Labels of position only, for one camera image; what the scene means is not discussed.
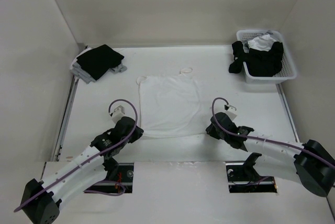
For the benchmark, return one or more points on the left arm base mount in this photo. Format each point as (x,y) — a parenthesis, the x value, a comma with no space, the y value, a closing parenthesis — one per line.
(118,180)

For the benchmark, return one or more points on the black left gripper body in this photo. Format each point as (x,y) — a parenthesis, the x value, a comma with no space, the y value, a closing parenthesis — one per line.
(134,136)

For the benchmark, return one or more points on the folded black tank top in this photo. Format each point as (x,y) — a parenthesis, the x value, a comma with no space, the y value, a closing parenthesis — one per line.
(97,61)

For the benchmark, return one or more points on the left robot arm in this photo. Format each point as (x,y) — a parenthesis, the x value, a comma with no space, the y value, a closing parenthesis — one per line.
(43,200)

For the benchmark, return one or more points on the metal table rail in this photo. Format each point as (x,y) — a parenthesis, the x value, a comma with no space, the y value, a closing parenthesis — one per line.
(59,140)
(287,110)

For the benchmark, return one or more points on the folded grey tank tops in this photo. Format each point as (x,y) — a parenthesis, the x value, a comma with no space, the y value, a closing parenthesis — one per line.
(85,77)

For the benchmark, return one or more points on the white tank top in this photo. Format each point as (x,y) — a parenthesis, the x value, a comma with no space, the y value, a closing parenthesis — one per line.
(171,106)

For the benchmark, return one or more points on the left metal table rail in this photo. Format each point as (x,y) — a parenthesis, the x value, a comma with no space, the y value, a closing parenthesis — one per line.
(59,140)

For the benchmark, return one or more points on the white plastic laundry basket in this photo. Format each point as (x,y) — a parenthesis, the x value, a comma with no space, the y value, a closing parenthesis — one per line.
(288,71)

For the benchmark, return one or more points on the black garments in basket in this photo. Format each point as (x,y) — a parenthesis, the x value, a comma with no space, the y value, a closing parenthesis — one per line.
(265,63)

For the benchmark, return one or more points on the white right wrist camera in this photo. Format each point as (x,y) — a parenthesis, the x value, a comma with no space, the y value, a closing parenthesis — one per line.
(231,112)

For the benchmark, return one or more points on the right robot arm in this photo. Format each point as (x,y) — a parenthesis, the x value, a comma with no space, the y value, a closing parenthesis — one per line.
(308,164)

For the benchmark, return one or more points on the right metal table rail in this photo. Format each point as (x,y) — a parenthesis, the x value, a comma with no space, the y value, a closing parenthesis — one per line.
(287,110)

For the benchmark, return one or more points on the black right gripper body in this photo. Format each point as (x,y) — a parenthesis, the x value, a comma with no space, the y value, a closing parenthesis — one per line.
(213,132)

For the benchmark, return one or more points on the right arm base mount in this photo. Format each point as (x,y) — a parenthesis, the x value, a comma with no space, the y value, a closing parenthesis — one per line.
(243,178)

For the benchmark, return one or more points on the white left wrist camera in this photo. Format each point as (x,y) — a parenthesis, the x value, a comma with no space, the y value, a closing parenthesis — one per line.
(117,113)

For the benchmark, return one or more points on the black tank top hanging out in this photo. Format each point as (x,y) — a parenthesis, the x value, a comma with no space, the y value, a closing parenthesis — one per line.
(239,57)

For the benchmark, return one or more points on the white garment in basket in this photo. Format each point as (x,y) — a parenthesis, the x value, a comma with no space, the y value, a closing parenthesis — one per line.
(262,42)

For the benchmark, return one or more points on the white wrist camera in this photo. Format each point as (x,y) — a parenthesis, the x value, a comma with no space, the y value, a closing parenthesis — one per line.
(117,113)
(231,112)

